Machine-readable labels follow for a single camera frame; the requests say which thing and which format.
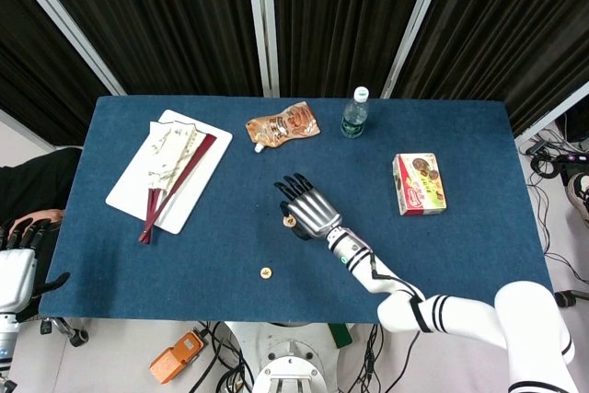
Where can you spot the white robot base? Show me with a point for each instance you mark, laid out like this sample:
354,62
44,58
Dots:
285,347

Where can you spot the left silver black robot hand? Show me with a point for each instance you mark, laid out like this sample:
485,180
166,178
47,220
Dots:
16,273

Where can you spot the black cylindrical floor object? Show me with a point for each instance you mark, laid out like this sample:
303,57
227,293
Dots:
568,297

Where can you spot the orange spouted snack pouch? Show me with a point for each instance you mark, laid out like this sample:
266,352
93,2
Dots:
285,128

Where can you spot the white metal frame post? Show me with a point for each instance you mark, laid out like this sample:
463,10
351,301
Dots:
419,25
266,43
69,29
23,131
552,118

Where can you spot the cookie box red and yellow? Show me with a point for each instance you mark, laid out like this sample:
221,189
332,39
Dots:
421,186

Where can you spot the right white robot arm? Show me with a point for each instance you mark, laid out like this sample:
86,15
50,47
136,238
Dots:
460,315

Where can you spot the person in black clothes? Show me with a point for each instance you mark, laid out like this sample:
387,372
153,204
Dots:
32,181

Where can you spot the blue table cloth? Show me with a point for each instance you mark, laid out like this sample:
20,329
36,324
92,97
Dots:
184,282

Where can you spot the black caster wheel with leg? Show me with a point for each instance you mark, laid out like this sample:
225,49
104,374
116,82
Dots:
78,337

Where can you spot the paper folding fan red ribs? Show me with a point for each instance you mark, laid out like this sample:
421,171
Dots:
170,153

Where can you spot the small token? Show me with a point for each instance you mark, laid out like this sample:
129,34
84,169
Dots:
289,222
266,273

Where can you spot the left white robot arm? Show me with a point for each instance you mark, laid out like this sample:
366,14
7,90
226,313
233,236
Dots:
7,338

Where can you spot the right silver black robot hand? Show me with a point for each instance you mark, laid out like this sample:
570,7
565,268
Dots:
313,213

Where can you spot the black device on floor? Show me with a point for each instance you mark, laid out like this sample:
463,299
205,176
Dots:
575,126

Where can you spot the white rectangular tray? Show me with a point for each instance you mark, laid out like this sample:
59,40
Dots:
202,167

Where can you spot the dark green block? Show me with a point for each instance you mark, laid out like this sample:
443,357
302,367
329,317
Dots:
340,337

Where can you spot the white and black sneaker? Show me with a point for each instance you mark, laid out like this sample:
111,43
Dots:
580,195

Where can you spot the black pleated curtain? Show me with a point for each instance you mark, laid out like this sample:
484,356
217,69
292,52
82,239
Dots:
37,89
161,20
506,20
340,20

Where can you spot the clear water bottle green label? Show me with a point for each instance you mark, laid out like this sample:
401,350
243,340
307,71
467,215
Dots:
354,119

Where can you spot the orange handheld control box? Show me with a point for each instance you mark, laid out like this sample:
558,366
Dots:
177,358

